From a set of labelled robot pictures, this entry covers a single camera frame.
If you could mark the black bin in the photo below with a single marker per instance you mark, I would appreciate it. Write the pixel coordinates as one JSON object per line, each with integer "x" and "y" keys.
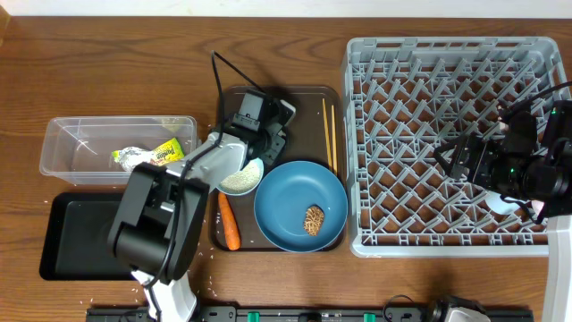
{"x": 76, "y": 236}

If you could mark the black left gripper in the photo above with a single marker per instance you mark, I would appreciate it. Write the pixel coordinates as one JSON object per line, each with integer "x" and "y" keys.
{"x": 271, "y": 157}

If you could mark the white paper cup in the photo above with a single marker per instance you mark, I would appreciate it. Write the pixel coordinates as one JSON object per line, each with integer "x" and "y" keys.
{"x": 504, "y": 205}

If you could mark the grey dishwasher rack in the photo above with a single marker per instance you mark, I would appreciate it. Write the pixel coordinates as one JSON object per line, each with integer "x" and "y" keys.
{"x": 403, "y": 98}

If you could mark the brown food scrap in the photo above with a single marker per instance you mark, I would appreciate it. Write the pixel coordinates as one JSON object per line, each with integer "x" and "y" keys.
{"x": 314, "y": 220}

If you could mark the clear plastic bin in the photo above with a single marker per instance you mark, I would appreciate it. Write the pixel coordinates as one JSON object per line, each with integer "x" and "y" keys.
{"x": 79, "y": 149}

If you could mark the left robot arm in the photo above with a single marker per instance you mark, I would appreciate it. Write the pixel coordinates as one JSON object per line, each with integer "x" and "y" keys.
{"x": 157, "y": 226}

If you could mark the blue plate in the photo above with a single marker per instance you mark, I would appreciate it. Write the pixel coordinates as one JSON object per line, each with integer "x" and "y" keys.
{"x": 286, "y": 194}

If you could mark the orange carrot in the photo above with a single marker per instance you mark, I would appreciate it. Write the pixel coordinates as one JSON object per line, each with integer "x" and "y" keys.
{"x": 230, "y": 227}

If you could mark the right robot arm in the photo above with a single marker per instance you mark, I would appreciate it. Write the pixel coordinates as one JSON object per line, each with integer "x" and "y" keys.
{"x": 546, "y": 179}

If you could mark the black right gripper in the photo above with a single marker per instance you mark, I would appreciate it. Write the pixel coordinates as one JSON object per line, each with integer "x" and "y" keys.
{"x": 488, "y": 151}

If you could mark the yellow green snack wrapper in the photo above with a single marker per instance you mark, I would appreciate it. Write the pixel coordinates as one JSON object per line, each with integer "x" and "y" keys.
{"x": 168, "y": 152}

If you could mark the black front rail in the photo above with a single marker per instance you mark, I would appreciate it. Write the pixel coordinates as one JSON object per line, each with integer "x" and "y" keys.
{"x": 445, "y": 309}

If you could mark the light blue rice bowl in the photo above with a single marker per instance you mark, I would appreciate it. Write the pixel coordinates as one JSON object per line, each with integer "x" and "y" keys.
{"x": 245, "y": 180}

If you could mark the wooden chopstick left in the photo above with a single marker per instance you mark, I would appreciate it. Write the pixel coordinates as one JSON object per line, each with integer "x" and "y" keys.
{"x": 327, "y": 136}

